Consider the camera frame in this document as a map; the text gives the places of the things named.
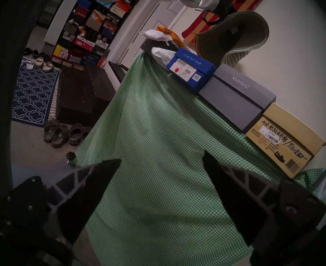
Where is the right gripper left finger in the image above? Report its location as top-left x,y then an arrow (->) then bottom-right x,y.
2,159 -> 122,244

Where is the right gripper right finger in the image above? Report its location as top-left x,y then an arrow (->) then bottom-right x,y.
202,150 -> 326,246

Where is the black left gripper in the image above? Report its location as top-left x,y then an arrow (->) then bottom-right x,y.
211,0 -> 235,18

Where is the striped straw sun hat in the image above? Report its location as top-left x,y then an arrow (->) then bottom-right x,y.
194,11 -> 270,70

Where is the green checked cloth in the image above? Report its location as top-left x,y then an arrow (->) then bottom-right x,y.
74,52 -> 324,266

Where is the blue shoe box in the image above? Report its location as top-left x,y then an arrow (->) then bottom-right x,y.
166,47 -> 216,93

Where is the tan shoe box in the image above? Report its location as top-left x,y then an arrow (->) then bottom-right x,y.
245,103 -> 325,179

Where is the long grey shoe box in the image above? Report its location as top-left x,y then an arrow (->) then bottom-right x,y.
198,64 -> 277,134

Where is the yellow folded item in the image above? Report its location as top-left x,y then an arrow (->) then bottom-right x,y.
156,25 -> 189,50

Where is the dark brown slipper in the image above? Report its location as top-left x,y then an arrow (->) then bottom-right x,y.
81,126 -> 93,143
68,123 -> 83,146

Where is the white panelled door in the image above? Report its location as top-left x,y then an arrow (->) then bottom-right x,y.
120,1 -> 192,70

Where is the white bag with loop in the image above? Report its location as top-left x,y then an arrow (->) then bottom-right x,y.
139,29 -> 178,46

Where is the white crumpled dust bag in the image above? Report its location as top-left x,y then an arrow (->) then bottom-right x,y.
151,47 -> 178,64

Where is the blue patterned rug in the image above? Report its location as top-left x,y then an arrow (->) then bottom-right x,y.
11,60 -> 60,128

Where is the white cube shelf with boxes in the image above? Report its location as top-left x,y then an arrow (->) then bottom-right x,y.
44,0 -> 141,68

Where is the red yellow striped wall flag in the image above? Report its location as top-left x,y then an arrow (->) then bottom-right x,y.
182,0 -> 271,45

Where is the olive strap sandal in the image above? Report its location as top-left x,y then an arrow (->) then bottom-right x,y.
43,119 -> 60,143
52,124 -> 70,149

